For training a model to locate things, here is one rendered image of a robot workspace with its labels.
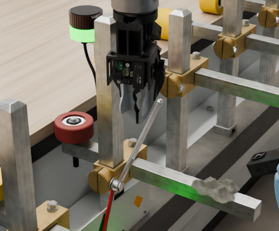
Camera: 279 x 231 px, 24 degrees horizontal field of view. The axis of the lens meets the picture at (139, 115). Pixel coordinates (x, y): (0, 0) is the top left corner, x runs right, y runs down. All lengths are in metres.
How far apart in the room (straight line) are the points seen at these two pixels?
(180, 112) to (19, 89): 0.37
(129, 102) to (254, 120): 0.72
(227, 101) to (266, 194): 1.13
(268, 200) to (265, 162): 1.61
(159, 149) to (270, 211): 0.95
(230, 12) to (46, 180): 0.58
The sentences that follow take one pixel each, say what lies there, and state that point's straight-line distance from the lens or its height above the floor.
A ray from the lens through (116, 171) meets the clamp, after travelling 1.27.
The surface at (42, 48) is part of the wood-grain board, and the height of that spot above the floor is 0.90.
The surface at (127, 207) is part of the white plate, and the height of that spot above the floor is 0.76.
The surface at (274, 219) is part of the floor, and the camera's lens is 2.63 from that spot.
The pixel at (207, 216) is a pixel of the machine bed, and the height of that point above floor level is 0.14.
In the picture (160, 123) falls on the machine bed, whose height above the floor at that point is 0.66.
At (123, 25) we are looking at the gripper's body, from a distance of 1.02.
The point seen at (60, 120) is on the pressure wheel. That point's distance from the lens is 1.36.
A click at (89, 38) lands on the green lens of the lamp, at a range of 1.17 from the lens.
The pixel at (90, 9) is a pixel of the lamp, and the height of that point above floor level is 1.17.
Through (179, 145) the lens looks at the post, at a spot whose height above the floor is 0.80.
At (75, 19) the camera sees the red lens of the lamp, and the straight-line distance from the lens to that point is 1.17.
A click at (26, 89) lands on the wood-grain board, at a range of 1.52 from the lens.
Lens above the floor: 1.56
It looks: 28 degrees down
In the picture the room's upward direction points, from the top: straight up
